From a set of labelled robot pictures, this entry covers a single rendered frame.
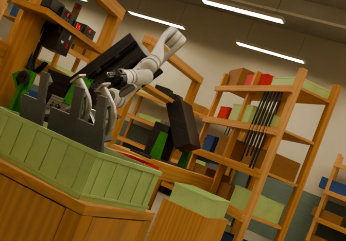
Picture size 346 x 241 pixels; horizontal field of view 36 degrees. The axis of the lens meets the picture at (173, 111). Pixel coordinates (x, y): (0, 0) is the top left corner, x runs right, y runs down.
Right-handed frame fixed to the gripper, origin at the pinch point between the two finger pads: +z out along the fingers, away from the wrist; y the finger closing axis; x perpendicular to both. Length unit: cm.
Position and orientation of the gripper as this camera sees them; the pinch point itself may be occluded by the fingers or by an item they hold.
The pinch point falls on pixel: (100, 80)
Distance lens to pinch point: 213.8
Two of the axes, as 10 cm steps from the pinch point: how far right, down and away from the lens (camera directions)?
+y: 7.5, -4.5, -4.8
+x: 4.5, 8.8, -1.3
